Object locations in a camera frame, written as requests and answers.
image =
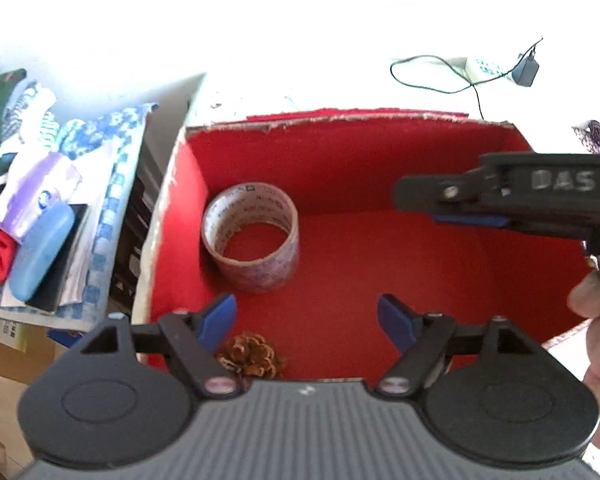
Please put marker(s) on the blue white checked cloth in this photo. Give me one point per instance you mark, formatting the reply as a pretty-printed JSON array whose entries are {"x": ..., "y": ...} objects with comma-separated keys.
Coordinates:
[{"x": 115, "y": 130}]

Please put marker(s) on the purple white packet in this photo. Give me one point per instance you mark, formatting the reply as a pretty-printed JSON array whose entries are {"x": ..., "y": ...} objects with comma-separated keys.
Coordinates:
[{"x": 40, "y": 185}]

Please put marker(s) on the white power strip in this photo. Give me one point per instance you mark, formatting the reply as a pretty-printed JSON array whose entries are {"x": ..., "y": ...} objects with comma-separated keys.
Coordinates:
[{"x": 485, "y": 67}]

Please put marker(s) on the brown pine cone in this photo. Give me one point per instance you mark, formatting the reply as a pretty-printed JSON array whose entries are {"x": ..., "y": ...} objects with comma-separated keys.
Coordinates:
[{"x": 250, "y": 355}]

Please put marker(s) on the black notebook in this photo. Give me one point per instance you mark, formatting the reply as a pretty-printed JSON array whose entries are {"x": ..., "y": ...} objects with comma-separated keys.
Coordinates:
[{"x": 67, "y": 270}]

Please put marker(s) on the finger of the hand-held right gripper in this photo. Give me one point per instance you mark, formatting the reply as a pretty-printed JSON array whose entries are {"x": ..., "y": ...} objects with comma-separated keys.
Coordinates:
[{"x": 430, "y": 192}]

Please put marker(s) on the red cardboard box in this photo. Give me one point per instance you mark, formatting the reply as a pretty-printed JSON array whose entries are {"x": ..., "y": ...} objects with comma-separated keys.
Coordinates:
[{"x": 360, "y": 180}]

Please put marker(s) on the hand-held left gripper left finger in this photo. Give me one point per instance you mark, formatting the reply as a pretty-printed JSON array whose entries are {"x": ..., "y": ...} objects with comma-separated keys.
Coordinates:
[{"x": 221, "y": 321}]

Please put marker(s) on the black power adapter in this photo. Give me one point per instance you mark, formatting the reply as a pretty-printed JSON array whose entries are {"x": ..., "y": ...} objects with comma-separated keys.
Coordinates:
[{"x": 526, "y": 72}]

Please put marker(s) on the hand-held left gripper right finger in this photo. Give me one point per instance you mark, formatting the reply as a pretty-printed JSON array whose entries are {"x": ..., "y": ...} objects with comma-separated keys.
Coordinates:
[{"x": 394, "y": 322}]

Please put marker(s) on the brown cardboard carton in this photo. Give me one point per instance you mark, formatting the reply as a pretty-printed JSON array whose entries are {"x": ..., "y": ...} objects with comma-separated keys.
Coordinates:
[{"x": 10, "y": 360}]

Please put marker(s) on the white green patterned cloth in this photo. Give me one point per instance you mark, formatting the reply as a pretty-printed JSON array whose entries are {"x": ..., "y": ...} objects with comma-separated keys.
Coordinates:
[{"x": 30, "y": 110}]

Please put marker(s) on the blue glasses case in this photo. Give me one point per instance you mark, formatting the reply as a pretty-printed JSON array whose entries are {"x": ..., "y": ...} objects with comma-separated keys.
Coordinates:
[{"x": 42, "y": 250}]

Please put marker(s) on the black plastic crate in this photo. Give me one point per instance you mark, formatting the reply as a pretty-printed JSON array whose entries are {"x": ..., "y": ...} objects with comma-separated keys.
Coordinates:
[{"x": 130, "y": 240}]

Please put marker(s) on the clear printed tape roll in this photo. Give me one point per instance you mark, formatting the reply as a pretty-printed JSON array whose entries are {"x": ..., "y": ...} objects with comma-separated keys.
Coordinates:
[{"x": 262, "y": 280}]

